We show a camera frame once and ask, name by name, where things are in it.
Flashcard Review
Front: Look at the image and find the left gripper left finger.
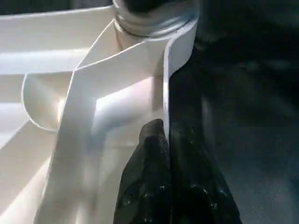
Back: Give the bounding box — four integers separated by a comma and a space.
114, 119, 171, 224

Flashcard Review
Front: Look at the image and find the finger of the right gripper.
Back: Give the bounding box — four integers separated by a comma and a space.
124, 0, 162, 13

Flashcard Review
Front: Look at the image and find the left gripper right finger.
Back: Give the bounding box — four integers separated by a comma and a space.
169, 122, 242, 224

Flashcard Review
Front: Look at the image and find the white plastic table top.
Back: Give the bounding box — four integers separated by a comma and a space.
0, 0, 199, 224

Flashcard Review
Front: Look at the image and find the white plastic table leg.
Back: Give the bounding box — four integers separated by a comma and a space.
112, 0, 199, 38

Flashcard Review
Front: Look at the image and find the black work mat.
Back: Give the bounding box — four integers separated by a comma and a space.
168, 0, 299, 224

